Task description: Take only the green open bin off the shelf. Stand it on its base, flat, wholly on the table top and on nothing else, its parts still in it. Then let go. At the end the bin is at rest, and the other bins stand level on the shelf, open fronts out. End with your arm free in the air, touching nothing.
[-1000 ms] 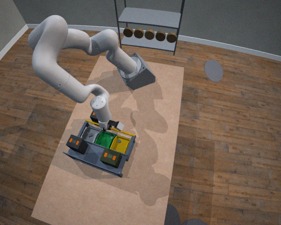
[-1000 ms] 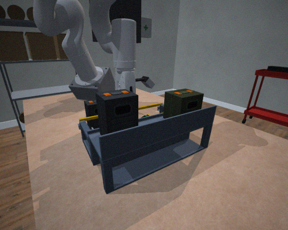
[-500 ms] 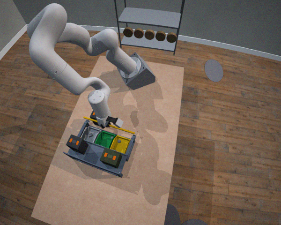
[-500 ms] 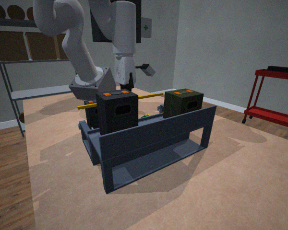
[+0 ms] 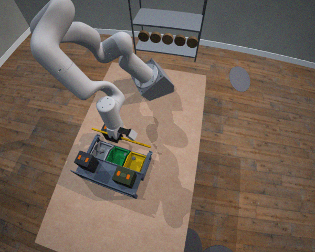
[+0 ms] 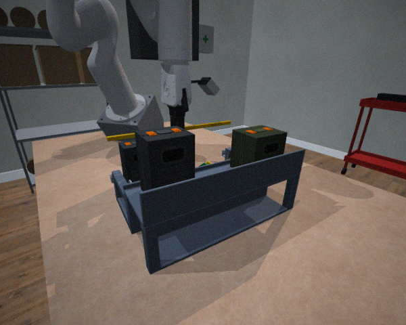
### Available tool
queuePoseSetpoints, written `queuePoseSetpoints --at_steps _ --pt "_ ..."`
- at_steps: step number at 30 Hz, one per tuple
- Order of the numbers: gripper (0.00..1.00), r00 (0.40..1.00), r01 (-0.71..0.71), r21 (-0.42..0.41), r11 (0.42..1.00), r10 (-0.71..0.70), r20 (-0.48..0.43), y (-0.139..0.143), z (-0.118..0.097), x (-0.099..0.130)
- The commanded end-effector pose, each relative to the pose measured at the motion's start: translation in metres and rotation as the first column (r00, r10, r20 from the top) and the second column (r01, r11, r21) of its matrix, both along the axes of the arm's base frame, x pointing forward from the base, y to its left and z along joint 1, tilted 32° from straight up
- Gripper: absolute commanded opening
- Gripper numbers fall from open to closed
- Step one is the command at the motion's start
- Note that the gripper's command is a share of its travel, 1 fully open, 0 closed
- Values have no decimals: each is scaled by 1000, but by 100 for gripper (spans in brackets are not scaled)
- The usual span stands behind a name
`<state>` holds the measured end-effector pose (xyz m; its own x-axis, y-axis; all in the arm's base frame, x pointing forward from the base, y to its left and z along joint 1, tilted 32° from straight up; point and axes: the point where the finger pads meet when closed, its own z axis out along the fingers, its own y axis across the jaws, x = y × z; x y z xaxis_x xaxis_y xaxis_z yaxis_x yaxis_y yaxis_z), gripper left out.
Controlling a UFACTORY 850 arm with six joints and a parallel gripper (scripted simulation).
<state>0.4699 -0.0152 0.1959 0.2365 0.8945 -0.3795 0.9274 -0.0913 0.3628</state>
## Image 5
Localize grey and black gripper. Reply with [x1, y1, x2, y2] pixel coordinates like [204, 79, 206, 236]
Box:
[107, 122, 124, 142]

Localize green bin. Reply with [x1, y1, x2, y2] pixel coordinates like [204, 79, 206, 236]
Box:
[107, 146, 130, 166]

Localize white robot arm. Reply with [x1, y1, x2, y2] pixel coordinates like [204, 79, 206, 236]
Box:
[30, 0, 158, 129]

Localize yellow open bin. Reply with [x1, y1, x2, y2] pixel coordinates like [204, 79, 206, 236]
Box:
[123, 151, 146, 172]

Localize dark blue metal shelf rack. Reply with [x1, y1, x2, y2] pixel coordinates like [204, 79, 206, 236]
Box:
[70, 134, 153, 199]

